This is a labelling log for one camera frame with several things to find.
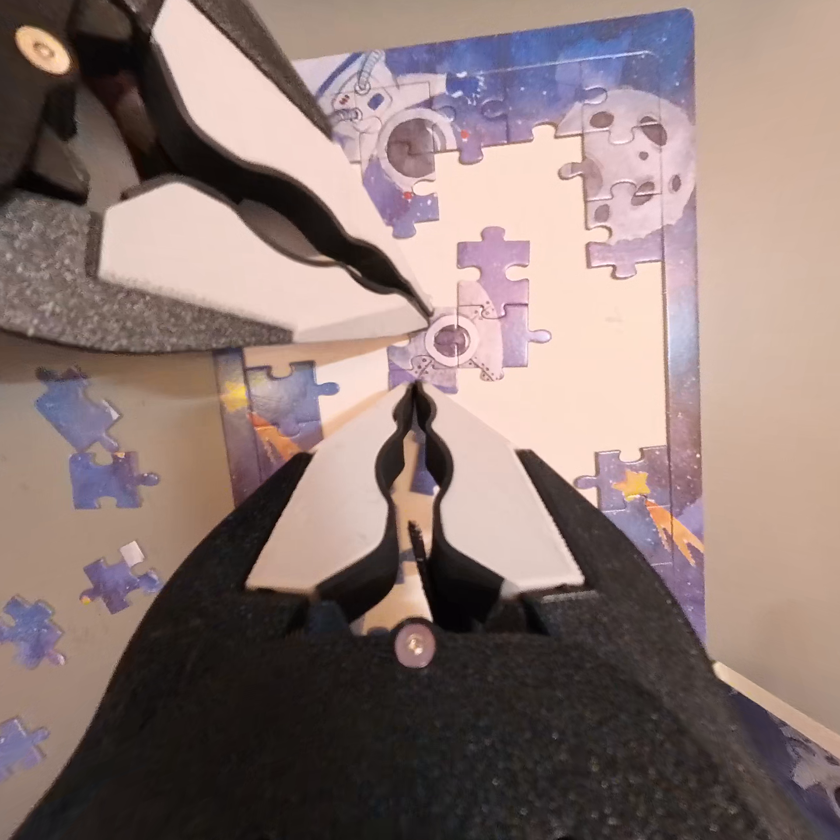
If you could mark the grey desk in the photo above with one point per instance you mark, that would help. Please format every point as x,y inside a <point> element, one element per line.
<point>768,328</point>

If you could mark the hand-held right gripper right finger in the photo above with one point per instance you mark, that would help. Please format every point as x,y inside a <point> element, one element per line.
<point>505,525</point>

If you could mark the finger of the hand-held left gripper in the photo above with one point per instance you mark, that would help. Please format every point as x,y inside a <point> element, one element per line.
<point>197,262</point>
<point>262,111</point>

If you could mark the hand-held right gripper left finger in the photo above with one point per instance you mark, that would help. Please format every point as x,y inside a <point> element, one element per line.
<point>328,525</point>

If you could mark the purple helmet-part puzzle piece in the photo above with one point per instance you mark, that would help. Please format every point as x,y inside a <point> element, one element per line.
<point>407,210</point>

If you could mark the joined satellite puzzle pieces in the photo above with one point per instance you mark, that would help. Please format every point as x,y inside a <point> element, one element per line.
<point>492,262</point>

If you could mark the comet print puzzle piece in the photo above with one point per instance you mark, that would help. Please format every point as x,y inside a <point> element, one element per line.
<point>289,407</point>

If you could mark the blue puzzle piece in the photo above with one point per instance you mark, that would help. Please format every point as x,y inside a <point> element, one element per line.
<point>29,630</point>
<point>118,581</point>

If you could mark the space puzzle board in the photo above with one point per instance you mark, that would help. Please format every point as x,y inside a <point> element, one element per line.
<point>590,367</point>

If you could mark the purple starry puzzle piece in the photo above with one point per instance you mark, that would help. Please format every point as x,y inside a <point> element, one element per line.
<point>403,375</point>

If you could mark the printed puzzle box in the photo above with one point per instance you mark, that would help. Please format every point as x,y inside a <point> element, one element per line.
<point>787,741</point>

